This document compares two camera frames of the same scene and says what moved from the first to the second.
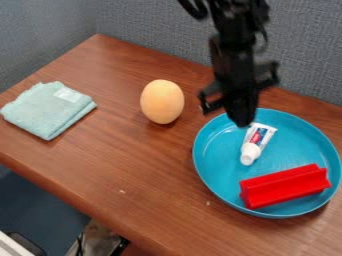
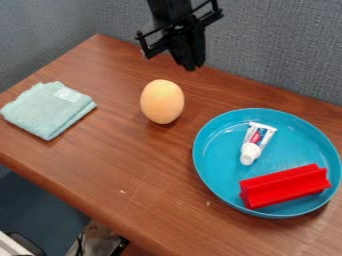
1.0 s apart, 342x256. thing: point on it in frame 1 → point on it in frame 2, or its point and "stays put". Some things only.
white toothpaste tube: (255, 138) stays put
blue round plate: (301, 144) stays put
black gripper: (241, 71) → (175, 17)
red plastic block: (270, 189) stays put
